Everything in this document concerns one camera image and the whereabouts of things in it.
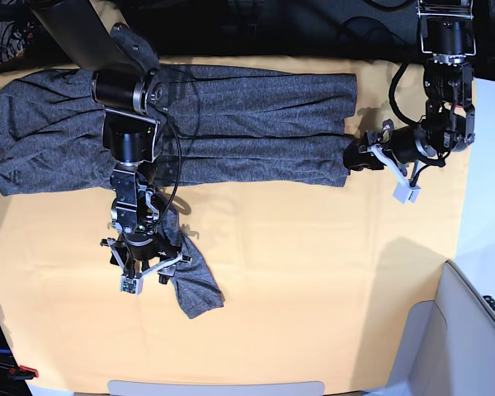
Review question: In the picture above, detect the red black clamp left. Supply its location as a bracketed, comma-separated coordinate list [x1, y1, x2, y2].
[7, 365, 39, 380]

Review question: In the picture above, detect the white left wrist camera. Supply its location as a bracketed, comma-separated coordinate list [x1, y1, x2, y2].
[393, 182, 420, 204]

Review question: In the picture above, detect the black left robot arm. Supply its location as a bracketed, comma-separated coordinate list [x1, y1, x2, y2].
[343, 1, 477, 187]

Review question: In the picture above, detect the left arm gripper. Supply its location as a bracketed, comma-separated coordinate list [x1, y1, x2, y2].
[343, 120, 436, 176]

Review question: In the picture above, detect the yellow table cloth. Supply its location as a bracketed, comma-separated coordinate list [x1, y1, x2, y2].
[0, 55, 478, 393]

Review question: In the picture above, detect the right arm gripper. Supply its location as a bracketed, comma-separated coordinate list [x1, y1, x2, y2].
[100, 232, 192, 285]

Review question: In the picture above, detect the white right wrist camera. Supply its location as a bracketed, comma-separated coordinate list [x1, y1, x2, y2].
[120, 275, 144, 295]

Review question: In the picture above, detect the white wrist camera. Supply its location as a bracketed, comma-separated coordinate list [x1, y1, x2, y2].
[393, 182, 420, 204]
[120, 275, 144, 295]

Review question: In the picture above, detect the grey tray edge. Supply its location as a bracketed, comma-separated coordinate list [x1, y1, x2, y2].
[107, 380, 325, 396]

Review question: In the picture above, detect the grey long-sleeve shirt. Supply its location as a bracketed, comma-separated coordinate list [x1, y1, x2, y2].
[0, 64, 359, 321]

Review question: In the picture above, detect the white cardboard box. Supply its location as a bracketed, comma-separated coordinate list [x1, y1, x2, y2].
[384, 262, 495, 395]

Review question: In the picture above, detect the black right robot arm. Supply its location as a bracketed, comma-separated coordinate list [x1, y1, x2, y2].
[29, 1, 191, 295]

